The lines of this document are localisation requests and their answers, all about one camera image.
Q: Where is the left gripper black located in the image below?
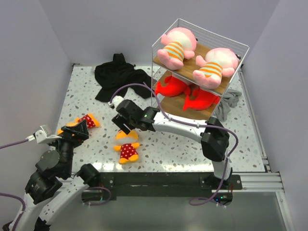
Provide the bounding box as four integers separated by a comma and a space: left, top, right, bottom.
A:
48, 118, 89, 176

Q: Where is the orange bear plush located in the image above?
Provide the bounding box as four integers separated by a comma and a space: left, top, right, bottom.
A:
66, 113, 101, 131
114, 130, 140, 165

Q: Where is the red shark plush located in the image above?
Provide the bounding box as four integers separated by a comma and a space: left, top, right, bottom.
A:
154, 75, 191, 97

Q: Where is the red whale plush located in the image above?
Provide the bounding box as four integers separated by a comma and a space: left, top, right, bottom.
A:
183, 88, 220, 111

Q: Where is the pink striped plush doll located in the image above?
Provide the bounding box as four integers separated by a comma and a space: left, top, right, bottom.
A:
192, 48, 241, 89
157, 27, 197, 70

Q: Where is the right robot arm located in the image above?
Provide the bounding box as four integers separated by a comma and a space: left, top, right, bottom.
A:
109, 96, 232, 189

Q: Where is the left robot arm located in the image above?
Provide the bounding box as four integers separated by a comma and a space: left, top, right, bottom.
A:
2, 120, 100, 231

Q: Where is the black cloth garment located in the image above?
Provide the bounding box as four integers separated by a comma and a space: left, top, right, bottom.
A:
94, 53, 152, 103

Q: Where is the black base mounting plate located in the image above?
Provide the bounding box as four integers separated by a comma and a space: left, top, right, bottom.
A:
81, 172, 242, 203

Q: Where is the grey crumpled cloth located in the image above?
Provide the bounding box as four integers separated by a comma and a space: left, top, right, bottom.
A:
214, 89, 242, 122

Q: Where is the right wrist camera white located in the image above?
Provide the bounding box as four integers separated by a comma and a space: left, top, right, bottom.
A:
108, 95, 124, 109

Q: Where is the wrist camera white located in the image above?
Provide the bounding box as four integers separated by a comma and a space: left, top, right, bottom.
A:
108, 95, 124, 109
26, 125, 61, 144

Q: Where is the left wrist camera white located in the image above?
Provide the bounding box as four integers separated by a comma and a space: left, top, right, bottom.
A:
26, 125, 61, 144

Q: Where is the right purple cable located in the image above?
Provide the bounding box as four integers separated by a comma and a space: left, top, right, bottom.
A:
109, 83, 239, 206

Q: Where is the white wire wooden shelf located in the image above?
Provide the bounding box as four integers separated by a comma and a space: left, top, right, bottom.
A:
152, 19, 249, 119

